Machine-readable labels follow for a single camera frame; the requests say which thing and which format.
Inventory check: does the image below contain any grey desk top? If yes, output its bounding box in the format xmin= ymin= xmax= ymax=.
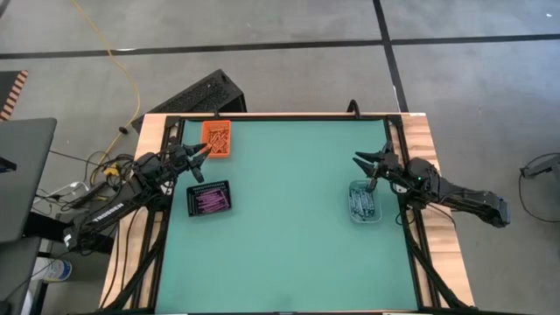
xmin=0 ymin=116 xmax=58 ymax=244

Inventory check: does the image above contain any black metal table frame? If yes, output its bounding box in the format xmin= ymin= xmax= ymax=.
xmin=98 ymin=111 xmax=476 ymax=315

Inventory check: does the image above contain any yellow cable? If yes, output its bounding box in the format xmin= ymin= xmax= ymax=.
xmin=71 ymin=0 xmax=144 ymax=176

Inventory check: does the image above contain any black orange-striped floor mat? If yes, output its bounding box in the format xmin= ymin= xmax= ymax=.
xmin=0 ymin=69 xmax=30 ymax=122

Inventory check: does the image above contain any grey chair base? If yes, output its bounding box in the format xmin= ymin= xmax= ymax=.
xmin=518 ymin=151 xmax=560 ymax=227

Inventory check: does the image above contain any pale green plastic bin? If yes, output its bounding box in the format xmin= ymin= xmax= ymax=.
xmin=347 ymin=179 xmax=383 ymax=225

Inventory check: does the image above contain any grey cabinet panel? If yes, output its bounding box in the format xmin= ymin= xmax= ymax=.
xmin=0 ymin=238 xmax=43 ymax=315

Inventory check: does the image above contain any white cable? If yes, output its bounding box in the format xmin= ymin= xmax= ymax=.
xmin=33 ymin=181 xmax=84 ymax=207

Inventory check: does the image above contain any white bottle with blue label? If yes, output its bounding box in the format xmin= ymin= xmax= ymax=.
xmin=32 ymin=257 xmax=74 ymax=282

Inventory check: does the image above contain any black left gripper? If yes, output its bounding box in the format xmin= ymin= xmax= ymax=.
xmin=164 ymin=136 xmax=210 ymax=185

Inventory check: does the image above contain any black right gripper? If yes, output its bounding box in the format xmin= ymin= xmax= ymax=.
xmin=352 ymin=140 xmax=410 ymax=193

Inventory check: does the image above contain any orange plastic basket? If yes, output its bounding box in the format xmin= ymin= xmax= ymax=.
xmin=199 ymin=120 xmax=233 ymax=159

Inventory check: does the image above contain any green table mat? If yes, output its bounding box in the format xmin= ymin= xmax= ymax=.
xmin=155 ymin=118 xmax=419 ymax=312

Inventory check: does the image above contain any black perforated box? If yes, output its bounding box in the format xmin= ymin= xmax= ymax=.
xmin=130 ymin=68 xmax=248 ymax=132

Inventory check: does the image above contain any black desk beam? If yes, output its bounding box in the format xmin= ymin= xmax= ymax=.
xmin=24 ymin=212 xmax=115 ymax=255

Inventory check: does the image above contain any black plastic basket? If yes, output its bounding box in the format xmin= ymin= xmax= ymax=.
xmin=185 ymin=179 xmax=233 ymax=218

